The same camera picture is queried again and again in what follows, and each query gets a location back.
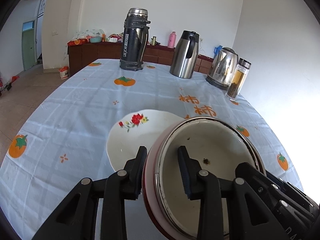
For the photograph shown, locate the mesh food cover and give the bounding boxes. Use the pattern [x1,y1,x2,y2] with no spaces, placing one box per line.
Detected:
[71,29,105,41]

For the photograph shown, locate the teal bowl on sideboard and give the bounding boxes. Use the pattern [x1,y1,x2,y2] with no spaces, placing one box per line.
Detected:
[89,37,103,43]

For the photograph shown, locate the pink thermos bottle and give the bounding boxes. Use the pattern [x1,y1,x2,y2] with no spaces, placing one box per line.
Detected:
[168,31,176,48]

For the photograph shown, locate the dark wooden sideboard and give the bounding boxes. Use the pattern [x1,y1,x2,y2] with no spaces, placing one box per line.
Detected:
[67,41,216,77]

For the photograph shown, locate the large black thermos flask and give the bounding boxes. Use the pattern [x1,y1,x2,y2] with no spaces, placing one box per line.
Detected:
[119,8,151,71]

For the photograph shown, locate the glass tea bottle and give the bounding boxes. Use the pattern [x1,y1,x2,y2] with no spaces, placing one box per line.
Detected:
[225,58,251,101]

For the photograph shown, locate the persimmon print tablecloth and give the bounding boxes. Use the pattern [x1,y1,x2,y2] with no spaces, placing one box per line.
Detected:
[1,59,302,239]

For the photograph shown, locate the white plastic bucket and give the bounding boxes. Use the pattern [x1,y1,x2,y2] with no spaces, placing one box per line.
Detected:
[59,66,69,80]

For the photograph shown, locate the red plastic bowl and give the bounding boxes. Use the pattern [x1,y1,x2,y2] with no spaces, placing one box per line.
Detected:
[141,116,266,240]

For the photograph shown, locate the white enamel bowl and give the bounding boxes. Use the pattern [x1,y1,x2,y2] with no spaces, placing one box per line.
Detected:
[153,117,259,240]

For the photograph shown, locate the green door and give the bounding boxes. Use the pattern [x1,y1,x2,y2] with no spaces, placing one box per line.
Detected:
[22,21,36,71]

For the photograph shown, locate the blue thermos jug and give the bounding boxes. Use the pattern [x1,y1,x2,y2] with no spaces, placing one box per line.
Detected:
[214,46,222,57]

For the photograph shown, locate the red flower white plate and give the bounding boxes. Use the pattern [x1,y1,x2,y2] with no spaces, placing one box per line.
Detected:
[106,109,183,171]

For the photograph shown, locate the stainless electric kettle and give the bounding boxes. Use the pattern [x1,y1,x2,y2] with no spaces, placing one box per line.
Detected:
[206,47,239,90]

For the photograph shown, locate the steel carafe black handle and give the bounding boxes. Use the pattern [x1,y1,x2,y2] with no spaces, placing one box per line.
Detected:
[170,30,200,79]

